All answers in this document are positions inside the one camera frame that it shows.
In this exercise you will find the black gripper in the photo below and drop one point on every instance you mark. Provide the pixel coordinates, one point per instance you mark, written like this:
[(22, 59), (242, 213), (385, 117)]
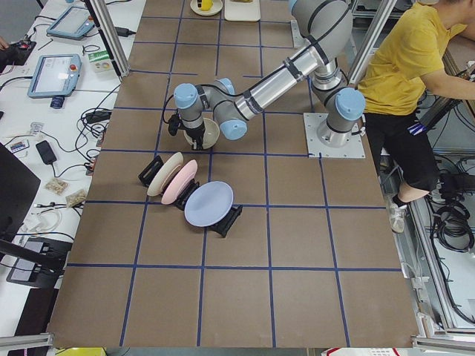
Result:
[(195, 132)]

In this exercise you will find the cream white bowl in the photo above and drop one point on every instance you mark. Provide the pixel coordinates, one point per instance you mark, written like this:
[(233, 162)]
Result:
[(211, 135)]

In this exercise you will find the yellow lemon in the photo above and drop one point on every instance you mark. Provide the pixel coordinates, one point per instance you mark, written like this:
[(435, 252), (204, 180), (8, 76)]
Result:
[(204, 5)]

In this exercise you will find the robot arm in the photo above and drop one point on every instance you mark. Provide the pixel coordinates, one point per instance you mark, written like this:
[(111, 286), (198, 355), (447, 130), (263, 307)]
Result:
[(325, 27)]

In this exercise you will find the pink plate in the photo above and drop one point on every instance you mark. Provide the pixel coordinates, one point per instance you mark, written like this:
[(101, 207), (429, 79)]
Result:
[(179, 182)]

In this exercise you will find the cream plate in rack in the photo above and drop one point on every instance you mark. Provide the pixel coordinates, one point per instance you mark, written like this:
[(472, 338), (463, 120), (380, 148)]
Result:
[(165, 174)]

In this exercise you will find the light blue plate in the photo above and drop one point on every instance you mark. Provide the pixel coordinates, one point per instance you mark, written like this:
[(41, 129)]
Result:
[(209, 204)]

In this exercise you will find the black dish rack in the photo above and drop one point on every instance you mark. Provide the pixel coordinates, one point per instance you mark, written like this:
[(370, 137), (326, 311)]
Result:
[(222, 227)]

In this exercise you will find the green white box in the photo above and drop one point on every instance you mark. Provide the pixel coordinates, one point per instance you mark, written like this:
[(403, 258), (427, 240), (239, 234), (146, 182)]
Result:
[(100, 61)]

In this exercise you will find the cream rectangular tray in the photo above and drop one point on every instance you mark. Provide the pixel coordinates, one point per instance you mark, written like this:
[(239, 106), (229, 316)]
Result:
[(242, 11)]

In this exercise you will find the cream round plate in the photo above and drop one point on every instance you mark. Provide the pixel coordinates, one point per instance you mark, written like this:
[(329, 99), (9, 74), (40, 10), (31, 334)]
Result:
[(216, 8)]

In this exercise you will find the black power adapter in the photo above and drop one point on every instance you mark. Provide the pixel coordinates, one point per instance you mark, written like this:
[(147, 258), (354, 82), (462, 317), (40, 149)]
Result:
[(46, 152)]

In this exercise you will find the near teach pendant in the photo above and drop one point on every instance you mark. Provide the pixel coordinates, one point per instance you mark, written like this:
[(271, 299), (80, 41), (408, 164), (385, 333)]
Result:
[(55, 75)]

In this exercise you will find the teach pendant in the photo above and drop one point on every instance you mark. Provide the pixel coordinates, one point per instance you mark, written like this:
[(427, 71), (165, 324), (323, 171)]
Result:
[(75, 23), (55, 75)]

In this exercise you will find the far teach pendant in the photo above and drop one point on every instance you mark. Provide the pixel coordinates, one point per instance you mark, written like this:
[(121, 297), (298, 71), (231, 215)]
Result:
[(75, 23)]

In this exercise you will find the black monitor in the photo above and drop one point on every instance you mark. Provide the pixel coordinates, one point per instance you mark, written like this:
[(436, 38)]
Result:
[(18, 187)]

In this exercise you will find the person in yellow shirt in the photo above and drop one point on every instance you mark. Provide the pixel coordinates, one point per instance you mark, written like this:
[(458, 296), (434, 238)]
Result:
[(407, 63)]

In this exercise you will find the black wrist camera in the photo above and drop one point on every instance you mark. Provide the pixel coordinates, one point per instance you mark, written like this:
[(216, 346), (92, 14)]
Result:
[(174, 124)]

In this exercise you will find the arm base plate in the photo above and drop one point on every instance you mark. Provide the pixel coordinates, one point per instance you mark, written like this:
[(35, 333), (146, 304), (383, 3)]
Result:
[(298, 40), (356, 144)]

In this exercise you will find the aluminium frame post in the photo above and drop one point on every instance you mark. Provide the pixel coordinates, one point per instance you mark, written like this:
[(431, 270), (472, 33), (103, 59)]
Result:
[(104, 24)]

